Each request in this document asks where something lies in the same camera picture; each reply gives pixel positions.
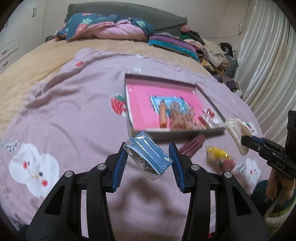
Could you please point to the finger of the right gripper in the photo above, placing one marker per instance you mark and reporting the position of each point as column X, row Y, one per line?
column 265, row 147

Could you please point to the pink book in box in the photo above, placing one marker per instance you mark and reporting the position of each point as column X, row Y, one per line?
column 148, row 105

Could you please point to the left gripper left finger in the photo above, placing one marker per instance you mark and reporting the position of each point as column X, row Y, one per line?
column 76, row 208

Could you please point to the striped folded blanket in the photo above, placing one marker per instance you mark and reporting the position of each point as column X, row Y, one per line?
column 168, row 42

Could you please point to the beige dotted mesh bow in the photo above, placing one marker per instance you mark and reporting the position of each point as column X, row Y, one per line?
column 183, row 120

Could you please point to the floral blue pink quilt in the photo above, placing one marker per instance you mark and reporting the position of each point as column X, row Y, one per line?
column 115, row 27

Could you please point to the pile of clothes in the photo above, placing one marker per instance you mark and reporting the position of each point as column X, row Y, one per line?
column 217, row 59

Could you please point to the purple patterned blanket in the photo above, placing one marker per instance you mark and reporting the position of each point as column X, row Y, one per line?
column 72, row 120

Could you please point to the white wardrobe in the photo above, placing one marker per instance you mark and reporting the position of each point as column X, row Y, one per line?
column 23, row 32

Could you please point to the beige bed sheet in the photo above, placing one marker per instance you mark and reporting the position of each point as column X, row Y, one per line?
column 19, row 78

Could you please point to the white curtain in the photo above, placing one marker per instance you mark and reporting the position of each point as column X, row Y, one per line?
column 266, row 67

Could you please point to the cream and gold hair claw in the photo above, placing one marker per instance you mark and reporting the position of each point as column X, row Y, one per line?
column 237, row 130

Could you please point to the red cherry earrings card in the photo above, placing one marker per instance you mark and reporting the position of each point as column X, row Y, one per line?
column 209, row 118

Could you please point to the yellow hoop earrings bag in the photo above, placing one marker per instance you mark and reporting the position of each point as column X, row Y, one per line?
column 215, row 154

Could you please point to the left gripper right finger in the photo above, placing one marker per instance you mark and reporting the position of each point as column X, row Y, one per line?
column 237, row 218

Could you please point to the grey headboard cushion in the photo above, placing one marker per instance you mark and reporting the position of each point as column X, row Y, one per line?
column 161, row 21

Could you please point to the dark shallow cardboard box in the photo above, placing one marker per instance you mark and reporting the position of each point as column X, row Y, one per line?
column 170, row 134

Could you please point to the maroon hair clip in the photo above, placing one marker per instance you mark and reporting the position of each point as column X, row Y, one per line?
column 190, row 148

